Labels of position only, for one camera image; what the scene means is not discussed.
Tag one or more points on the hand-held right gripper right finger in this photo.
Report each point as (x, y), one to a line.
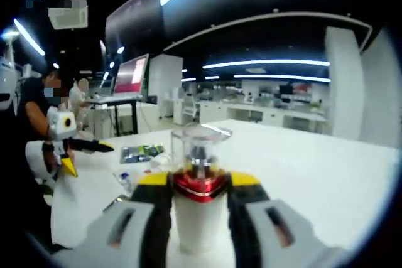
(254, 227)

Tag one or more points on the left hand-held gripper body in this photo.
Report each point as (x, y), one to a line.
(59, 123)

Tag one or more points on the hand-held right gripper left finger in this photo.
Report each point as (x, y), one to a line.
(144, 227)

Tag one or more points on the white skincare bottle red collar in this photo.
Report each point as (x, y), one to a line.
(201, 224)

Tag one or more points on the person's left hand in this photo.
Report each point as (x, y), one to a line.
(51, 158)

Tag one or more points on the white tall cabinet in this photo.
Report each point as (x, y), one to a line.
(165, 86)

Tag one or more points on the ceiling air vent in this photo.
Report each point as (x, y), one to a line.
(69, 18)

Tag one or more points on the grey office chair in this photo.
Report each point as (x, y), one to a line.
(191, 109)

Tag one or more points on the white lab counter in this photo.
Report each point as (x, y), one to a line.
(251, 112)

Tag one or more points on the dark hanging panel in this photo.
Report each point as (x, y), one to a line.
(135, 20)

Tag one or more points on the ceiling light strip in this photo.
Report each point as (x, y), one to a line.
(282, 77)
(267, 63)

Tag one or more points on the white square column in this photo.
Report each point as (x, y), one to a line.
(342, 86)

